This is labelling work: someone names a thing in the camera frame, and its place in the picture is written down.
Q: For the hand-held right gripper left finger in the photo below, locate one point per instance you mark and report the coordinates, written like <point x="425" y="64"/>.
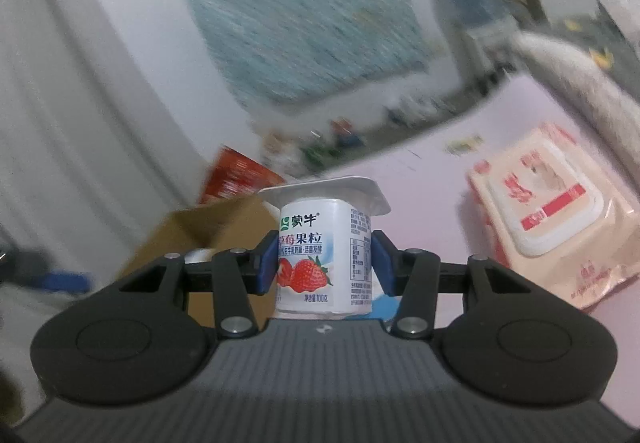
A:
<point x="267" y="265"/>

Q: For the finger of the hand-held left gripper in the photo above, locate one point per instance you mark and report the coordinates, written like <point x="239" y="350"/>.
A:
<point x="45" y="273"/>

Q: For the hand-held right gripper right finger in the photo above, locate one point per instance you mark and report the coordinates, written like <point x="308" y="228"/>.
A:
<point x="382" y="268"/>

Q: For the white strawberry yogurt cup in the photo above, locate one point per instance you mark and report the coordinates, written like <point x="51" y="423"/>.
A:
<point x="320" y="248"/>

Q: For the brown cardboard box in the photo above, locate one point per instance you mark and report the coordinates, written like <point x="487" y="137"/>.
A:
<point x="200" y="233"/>

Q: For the red packet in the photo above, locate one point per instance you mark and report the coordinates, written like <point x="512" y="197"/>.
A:
<point x="235" y="175"/>

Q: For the peach wet wipes pack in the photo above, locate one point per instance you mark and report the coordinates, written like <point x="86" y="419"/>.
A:
<point x="555" y="213"/>

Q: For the teal patterned mat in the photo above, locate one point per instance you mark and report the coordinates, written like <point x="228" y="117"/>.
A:
<point x="305" y="13"/>

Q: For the striped white blanket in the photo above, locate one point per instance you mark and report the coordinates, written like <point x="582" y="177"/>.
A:
<point x="580" y="73"/>

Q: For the grey blanket with yellow stars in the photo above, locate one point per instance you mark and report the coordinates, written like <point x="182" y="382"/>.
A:
<point x="600" y="43"/>

